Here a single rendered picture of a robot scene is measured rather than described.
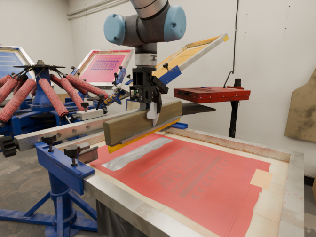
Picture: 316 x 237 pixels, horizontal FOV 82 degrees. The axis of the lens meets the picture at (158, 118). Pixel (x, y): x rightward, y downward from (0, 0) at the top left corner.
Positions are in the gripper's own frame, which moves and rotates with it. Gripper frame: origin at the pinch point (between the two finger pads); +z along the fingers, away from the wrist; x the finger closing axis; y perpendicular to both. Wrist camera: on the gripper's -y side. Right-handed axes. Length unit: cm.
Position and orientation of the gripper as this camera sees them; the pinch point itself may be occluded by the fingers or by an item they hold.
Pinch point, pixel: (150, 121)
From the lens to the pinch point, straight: 69.4
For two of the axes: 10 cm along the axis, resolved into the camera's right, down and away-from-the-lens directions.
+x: 7.9, 1.6, -6.0
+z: 0.0, 9.7, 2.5
